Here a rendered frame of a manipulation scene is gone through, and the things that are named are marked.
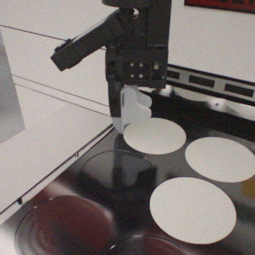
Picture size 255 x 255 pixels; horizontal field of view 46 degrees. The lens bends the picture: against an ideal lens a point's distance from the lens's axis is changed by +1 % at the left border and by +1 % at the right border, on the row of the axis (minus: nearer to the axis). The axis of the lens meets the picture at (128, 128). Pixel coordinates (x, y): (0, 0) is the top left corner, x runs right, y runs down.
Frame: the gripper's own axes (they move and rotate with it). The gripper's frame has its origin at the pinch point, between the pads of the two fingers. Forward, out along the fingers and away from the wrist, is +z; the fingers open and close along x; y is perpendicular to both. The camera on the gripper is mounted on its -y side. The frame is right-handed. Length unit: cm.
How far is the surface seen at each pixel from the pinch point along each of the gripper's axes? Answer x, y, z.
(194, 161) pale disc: -6.3, 11.9, 1.3
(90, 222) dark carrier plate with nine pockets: -17.9, -1.1, 1.4
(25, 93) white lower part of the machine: 30.5, -28.8, 11.1
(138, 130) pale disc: 0.8, 3.4, 1.3
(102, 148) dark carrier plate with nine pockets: -4.5, -1.7, 1.3
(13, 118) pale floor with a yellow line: 139, -94, 91
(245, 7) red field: 5.6, 17.8, -17.1
